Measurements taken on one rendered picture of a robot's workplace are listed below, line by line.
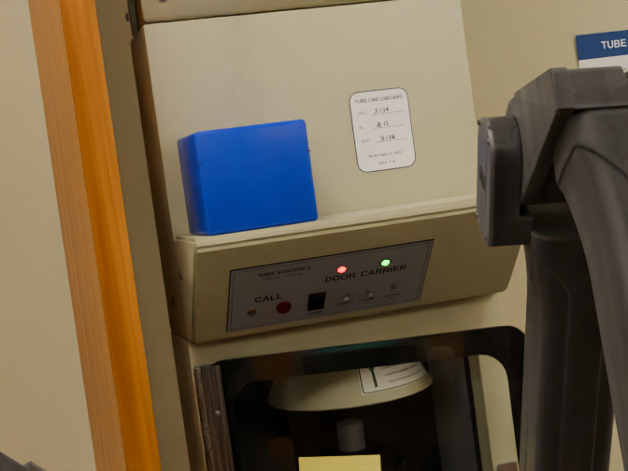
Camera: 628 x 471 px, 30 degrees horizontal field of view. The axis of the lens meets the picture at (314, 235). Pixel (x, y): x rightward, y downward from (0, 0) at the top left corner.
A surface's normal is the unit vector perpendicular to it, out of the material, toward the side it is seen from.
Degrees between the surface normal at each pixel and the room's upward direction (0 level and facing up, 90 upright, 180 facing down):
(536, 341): 87
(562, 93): 64
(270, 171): 90
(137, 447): 90
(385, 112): 90
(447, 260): 135
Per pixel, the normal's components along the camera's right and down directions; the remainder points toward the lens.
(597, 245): -0.99, 0.09
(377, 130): 0.26, 0.02
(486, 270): 0.28, 0.71
